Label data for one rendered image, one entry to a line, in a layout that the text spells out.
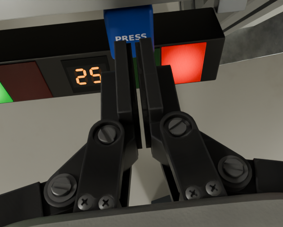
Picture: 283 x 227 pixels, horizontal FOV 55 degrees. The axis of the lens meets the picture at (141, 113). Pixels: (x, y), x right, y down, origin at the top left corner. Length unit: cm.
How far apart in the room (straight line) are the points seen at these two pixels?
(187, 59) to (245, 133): 75
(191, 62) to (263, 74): 75
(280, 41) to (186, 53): 77
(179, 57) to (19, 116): 78
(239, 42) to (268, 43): 9
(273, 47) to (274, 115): 21
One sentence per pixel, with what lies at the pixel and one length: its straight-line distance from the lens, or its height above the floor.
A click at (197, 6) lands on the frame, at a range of 56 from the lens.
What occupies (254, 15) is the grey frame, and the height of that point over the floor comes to 56.
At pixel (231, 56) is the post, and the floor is 1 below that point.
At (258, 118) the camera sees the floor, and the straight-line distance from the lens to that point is 93.
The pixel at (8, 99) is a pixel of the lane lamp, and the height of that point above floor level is 64.
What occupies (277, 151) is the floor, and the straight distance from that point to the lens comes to 98.
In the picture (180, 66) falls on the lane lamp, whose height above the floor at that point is 65.
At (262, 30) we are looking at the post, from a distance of 93.
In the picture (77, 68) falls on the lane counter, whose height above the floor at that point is 66.
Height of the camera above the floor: 85
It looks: 84 degrees down
